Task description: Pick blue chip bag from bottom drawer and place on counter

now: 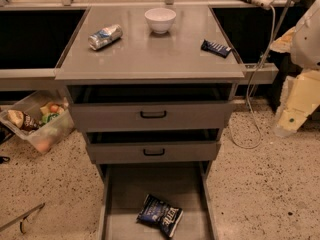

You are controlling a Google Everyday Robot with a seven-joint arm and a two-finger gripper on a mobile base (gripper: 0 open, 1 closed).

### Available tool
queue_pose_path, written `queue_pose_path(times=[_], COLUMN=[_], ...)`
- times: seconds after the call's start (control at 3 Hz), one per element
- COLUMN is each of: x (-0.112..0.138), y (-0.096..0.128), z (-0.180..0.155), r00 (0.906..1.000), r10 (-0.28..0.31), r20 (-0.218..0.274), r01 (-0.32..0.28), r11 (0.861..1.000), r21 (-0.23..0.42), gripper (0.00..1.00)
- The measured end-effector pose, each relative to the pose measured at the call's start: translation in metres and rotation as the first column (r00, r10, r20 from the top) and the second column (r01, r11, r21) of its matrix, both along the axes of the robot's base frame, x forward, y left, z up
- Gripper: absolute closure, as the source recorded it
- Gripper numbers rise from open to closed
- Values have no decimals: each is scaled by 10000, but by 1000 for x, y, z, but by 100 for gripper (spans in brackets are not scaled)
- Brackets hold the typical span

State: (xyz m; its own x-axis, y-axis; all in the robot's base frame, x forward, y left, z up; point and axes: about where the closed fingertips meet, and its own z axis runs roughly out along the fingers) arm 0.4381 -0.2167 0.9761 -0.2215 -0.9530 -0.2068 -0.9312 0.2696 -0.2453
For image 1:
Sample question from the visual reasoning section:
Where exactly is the blue chip bag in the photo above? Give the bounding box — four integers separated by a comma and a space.
137, 194, 183, 238

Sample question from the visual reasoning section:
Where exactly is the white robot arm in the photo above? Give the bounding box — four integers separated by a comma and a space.
271, 0, 320, 137

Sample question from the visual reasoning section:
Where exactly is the grey top drawer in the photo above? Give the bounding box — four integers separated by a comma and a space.
66, 83, 238, 133

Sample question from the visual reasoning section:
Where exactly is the grey drawer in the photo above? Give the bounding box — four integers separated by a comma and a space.
87, 129, 221, 164
97, 163, 218, 240
66, 83, 238, 133

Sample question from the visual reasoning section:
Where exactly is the grey drawer cabinet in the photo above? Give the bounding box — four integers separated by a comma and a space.
54, 5, 247, 240

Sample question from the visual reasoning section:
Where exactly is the grey middle drawer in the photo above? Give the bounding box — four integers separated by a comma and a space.
87, 129, 221, 164

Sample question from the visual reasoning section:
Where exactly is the grey bottom drawer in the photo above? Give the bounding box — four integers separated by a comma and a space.
97, 163, 218, 240

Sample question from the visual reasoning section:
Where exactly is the brown snack bag in bin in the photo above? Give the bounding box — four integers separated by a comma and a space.
8, 110, 39, 132

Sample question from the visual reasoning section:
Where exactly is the dark blue snack bar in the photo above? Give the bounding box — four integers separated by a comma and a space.
201, 40, 232, 58

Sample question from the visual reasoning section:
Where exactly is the white ceramic bowl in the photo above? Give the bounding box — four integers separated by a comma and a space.
144, 8, 176, 34

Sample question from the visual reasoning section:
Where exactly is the crushed silver soda can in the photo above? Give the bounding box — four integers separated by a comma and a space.
88, 24, 123, 51

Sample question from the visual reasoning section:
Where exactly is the red fruit in bin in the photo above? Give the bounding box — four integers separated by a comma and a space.
50, 104, 59, 113

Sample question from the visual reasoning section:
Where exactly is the green packet in bin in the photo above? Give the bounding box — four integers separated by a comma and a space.
42, 113, 59, 124

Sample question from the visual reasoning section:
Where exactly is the clear plastic storage bin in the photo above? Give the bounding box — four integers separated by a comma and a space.
0, 90, 74, 153

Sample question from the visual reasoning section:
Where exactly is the metal rod on floor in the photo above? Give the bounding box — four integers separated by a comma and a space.
0, 203, 45, 234

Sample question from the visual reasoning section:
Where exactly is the white power cable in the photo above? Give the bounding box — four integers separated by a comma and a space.
228, 4, 278, 150

